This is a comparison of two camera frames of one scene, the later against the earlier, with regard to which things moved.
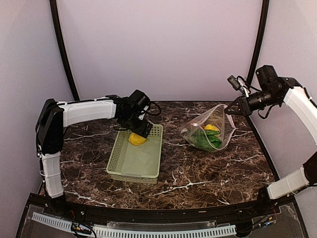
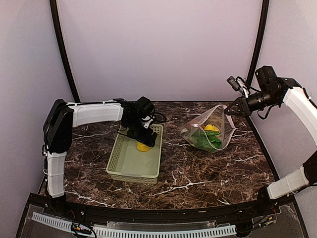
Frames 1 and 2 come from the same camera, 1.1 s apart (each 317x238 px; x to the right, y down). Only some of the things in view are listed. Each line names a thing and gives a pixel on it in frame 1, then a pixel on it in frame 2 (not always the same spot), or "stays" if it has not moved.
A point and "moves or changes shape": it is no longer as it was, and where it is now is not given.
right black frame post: [260, 41] stays
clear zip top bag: [212, 132] stays
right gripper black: [245, 107] stays
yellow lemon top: [135, 139] moves or changes shape
